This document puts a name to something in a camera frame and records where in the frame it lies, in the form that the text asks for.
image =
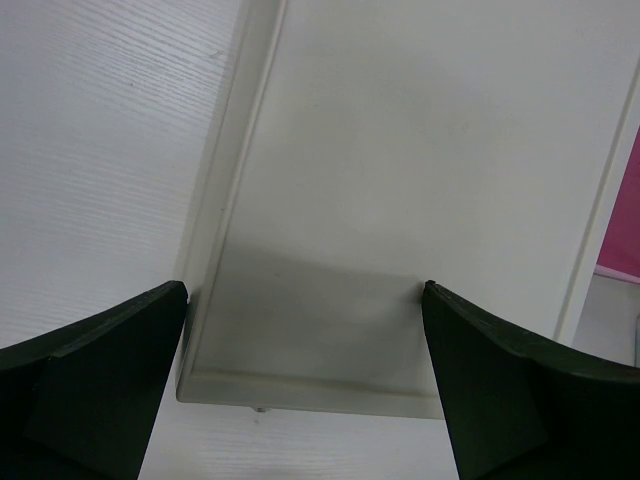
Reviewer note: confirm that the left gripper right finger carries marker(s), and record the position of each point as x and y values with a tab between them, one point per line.
520	406

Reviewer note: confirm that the white mini drawer cabinet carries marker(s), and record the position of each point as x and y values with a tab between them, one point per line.
366	147

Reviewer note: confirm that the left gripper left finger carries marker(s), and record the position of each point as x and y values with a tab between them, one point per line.
80	402

